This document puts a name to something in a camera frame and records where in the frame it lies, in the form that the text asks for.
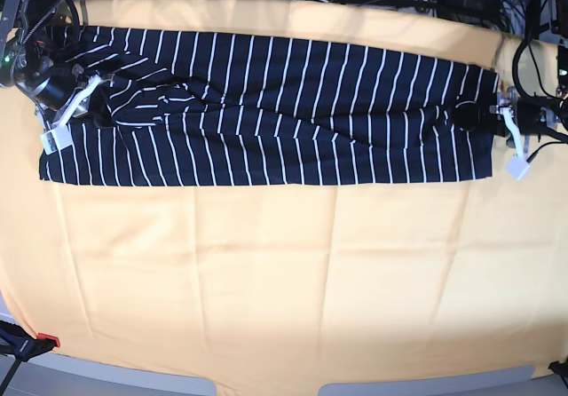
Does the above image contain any yellow table cloth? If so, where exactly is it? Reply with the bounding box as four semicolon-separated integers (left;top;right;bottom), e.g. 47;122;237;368
0;0;568;391

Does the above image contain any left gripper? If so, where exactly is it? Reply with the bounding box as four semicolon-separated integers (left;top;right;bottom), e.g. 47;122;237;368
452;87;559;161

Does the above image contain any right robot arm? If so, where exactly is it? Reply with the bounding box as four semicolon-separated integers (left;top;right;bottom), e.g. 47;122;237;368
1;0;114;131

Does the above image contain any black power adapter box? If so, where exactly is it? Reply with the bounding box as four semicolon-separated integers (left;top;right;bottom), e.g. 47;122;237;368
436;0;502;23

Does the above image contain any navy white striped T-shirt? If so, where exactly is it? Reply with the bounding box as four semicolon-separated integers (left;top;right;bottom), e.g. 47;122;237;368
39;27;499;186

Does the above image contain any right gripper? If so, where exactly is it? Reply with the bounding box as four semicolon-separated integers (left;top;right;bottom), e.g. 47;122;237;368
30;65;115;129

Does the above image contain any black clamp right corner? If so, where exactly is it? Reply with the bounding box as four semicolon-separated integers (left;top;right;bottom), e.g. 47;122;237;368
548;360;568;388

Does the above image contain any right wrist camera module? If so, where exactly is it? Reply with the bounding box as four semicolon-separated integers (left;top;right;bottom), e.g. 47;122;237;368
40;126;73;154

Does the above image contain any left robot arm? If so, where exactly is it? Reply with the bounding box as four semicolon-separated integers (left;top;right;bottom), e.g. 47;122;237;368
441;0;567;162

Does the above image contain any blue black bar clamp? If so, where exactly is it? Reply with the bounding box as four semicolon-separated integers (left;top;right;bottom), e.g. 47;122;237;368
1;321;60;395

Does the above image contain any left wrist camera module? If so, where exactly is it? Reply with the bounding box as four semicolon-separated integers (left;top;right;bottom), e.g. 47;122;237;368
506;154;531;181

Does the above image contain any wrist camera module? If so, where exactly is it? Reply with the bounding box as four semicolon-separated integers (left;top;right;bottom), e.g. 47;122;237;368
506;154;531;181
40;126;73;154

